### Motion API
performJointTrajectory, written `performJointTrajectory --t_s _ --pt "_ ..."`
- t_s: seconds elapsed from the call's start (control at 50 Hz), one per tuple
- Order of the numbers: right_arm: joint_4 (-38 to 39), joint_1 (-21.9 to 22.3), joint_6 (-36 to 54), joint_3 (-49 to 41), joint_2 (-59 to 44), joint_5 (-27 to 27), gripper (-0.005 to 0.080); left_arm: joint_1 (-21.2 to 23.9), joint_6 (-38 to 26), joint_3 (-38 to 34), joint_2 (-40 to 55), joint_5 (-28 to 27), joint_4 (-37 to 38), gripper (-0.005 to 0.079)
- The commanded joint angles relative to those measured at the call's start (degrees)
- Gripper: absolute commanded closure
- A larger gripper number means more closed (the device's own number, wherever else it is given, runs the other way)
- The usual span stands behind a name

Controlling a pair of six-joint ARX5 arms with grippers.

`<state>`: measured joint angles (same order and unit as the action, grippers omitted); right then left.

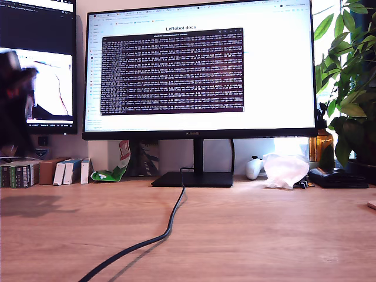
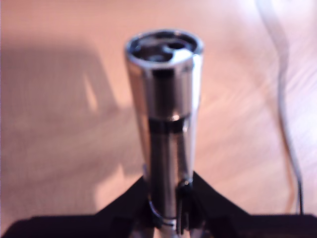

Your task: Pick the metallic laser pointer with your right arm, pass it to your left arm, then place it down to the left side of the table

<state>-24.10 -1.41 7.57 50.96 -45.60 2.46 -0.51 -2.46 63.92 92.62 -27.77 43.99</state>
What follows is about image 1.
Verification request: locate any white game controller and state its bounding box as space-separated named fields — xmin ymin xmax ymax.
xmin=245 ymin=155 xmax=264 ymax=180

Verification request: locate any black TUF Gaming monitor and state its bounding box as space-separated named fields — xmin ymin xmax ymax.
xmin=0 ymin=0 xmax=78 ymax=135

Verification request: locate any dark plant pot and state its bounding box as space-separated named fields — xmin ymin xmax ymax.
xmin=344 ymin=160 xmax=376 ymax=186

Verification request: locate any green leafy houseplant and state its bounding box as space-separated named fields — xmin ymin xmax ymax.
xmin=314 ymin=0 xmax=376 ymax=170

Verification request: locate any white and blue box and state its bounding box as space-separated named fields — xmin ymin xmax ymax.
xmin=52 ymin=159 xmax=72 ymax=186
xmin=80 ymin=157 xmax=94 ymax=184
xmin=62 ymin=159 xmax=83 ymax=185

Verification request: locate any black Huawei monitor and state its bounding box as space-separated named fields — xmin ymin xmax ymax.
xmin=82 ymin=0 xmax=319 ymax=188

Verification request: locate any green and white box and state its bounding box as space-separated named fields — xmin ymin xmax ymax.
xmin=9 ymin=162 xmax=40 ymax=189
xmin=0 ymin=164 xmax=12 ymax=188

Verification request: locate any brown cardboard box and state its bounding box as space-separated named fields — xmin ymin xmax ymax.
xmin=38 ymin=157 xmax=71 ymax=186

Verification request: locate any green Jenkki gum bag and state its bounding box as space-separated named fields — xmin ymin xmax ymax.
xmin=89 ymin=140 xmax=132 ymax=182

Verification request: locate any black monitor power cable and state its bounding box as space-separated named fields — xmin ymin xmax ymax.
xmin=78 ymin=167 xmax=187 ymax=282

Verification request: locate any black pouch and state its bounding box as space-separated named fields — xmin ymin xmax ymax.
xmin=307 ymin=167 xmax=370 ymax=189

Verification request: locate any grey picture card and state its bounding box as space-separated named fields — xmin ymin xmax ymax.
xmin=128 ymin=140 xmax=160 ymax=177

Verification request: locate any small blue orange object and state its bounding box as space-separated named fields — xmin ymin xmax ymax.
xmin=294 ymin=179 xmax=316 ymax=189

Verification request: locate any amber pump bottle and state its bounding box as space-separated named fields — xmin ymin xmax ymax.
xmin=308 ymin=102 xmax=335 ymax=163

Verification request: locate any black cable behind monitor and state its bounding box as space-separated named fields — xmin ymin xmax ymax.
xmin=230 ymin=138 xmax=237 ymax=177

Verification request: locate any white plastic bag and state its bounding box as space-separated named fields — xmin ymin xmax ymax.
xmin=261 ymin=152 xmax=310 ymax=190

